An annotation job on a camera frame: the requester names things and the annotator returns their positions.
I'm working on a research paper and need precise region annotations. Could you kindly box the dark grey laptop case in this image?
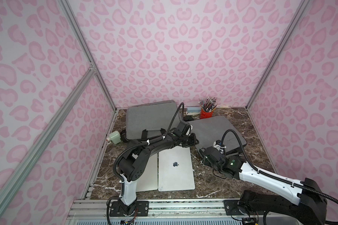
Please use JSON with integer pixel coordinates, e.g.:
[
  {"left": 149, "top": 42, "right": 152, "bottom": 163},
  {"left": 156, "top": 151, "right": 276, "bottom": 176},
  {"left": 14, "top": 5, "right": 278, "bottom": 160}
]
[{"left": 189, "top": 116, "right": 247, "bottom": 158}]

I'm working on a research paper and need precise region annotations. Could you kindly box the grey laptop sleeve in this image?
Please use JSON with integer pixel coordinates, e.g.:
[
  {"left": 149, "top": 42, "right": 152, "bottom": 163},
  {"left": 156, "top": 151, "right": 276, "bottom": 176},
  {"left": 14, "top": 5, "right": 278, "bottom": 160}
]
[{"left": 125, "top": 101, "right": 182, "bottom": 141}]

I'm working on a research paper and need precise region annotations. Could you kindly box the dark green laptop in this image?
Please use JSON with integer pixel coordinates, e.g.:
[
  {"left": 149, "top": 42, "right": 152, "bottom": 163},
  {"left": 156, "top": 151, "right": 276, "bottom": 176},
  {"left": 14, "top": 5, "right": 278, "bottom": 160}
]
[{"left": 136, "top": 154, "right": 158, "bottom": 193}]

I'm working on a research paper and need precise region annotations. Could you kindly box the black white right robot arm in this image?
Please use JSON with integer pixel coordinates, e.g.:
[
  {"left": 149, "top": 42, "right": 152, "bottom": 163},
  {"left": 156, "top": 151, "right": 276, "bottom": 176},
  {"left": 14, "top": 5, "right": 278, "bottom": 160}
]
[{"left": 199, "top": 142, "right": 328, "bottom": 225}]

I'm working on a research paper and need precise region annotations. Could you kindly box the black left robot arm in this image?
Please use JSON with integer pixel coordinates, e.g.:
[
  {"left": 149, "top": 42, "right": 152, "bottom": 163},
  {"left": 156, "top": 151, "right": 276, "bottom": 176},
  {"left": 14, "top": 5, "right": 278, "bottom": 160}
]
[{"left": 113, "top": 121, "right": 198, "bottom": 209}]

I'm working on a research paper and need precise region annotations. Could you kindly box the red pencil cup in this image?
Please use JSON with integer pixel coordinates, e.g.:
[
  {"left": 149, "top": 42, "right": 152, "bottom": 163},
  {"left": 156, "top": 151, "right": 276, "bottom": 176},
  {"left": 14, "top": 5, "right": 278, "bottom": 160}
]
[{"left": 200, "top": 109, "right": 213, "bottom": 119}]

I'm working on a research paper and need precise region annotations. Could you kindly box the bundle of coloured pencils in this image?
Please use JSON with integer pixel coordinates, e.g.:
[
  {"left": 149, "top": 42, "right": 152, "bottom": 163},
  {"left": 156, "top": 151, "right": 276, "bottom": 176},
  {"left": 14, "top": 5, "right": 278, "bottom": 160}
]
[{"left": 199, "top": 97, "right": 217, "bottom": 112}]

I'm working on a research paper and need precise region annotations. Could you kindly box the pale green tape dispenser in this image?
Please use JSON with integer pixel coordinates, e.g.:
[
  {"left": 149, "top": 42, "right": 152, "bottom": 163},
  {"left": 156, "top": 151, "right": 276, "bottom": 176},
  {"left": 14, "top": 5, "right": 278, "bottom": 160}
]
[{"left": 106, "top": 131, "right": 122, "bottom": 144}]

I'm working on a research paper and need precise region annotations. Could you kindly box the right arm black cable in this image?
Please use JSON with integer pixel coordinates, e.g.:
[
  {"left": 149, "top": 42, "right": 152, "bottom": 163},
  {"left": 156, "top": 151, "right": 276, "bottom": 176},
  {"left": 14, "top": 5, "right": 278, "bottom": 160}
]
[{"left": 220, "top": 128, "right": 338, "bottom": 225}]

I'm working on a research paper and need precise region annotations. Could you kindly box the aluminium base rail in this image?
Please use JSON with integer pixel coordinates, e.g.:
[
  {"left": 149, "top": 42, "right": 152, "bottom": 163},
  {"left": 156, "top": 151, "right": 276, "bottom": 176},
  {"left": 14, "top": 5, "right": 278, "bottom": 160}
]
[{"left": 64, "top": 198, "right": 274, "bottom": 225}]

